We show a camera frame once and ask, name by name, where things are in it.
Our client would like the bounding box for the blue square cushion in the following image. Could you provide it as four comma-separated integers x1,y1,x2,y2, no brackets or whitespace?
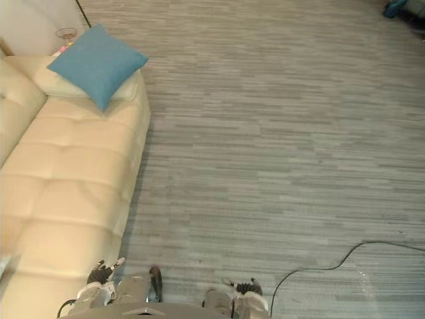
46,23,149,112

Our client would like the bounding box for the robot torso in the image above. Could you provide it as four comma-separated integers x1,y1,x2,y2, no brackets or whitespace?
66,301,273,319

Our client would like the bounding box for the black floor cable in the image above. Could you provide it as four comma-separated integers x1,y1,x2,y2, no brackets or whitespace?
270,241,425,310

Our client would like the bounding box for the dark robot foot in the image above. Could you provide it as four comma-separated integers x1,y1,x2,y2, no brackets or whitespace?
145,265,163,304

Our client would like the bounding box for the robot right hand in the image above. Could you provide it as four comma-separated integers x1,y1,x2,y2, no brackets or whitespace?
221,277,264,296

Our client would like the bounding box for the teal object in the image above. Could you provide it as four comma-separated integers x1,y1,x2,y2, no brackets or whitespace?
382,0,425,19

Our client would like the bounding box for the glass bowl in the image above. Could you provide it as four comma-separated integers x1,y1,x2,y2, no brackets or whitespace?
55,27,78,41

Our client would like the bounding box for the cream sofa cushion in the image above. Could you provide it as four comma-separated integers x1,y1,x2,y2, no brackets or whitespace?
32,62,142,102

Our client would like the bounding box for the white round side table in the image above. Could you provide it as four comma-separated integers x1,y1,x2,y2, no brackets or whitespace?
0,0,88,56

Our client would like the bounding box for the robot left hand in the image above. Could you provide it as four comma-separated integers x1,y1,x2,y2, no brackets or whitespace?
86,257,126,285

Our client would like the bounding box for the robot silver leg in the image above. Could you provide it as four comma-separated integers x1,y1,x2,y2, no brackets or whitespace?
114,269,154,308

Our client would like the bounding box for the thin black pole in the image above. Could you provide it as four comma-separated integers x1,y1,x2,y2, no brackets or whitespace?
74,0,93,28

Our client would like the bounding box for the cream leather sofa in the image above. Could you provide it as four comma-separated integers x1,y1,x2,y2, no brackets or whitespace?
0,38,151,319

